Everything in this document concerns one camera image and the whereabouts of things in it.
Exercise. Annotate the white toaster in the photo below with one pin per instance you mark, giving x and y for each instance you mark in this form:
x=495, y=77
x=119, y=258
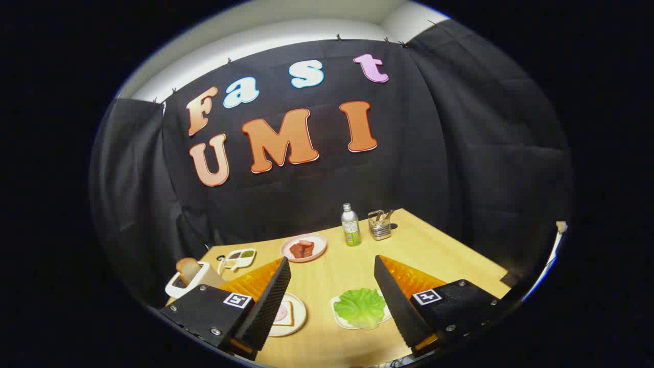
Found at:
x=210, y=276

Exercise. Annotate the green label bottle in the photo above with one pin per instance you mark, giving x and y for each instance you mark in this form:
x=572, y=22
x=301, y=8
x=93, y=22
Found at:
x=351, y=230

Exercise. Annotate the white round plate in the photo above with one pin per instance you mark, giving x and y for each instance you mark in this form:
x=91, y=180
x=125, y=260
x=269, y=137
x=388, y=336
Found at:
x=299, y=317

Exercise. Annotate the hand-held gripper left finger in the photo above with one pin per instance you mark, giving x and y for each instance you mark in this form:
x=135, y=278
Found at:
x=271, y=301

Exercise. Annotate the pink ham slice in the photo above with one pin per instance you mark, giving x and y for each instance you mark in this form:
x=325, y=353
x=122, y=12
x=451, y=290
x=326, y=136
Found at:
x=281, y=313

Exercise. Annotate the pink round plate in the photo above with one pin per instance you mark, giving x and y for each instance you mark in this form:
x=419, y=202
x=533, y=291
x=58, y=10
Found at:
x=317, y=243

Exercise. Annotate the white bread slice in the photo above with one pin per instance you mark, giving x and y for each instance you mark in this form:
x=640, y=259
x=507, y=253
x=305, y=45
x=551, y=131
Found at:
x=289, y=314

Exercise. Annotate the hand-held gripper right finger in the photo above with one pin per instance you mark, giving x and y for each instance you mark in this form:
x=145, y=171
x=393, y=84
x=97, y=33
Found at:
x=396, y=301

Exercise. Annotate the black backdrop cloth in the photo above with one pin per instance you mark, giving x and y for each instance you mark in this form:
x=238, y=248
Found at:
x=306, y=194

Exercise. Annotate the green lettuce leaf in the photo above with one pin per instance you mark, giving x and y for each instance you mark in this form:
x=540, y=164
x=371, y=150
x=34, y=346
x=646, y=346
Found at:
x=360, y=306

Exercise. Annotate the brown meat piece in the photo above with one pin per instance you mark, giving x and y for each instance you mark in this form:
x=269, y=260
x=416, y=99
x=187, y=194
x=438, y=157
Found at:
x=299, y=250

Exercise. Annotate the white divided tray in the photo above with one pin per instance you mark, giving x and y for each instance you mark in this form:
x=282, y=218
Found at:
x=236, y=264

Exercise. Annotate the white square plate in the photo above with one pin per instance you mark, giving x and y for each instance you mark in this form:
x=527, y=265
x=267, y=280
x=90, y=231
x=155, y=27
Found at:
x=335, y=317

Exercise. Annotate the toasted bread slice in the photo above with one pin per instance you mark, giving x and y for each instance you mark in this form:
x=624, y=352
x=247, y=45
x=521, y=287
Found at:
x=188, y=268

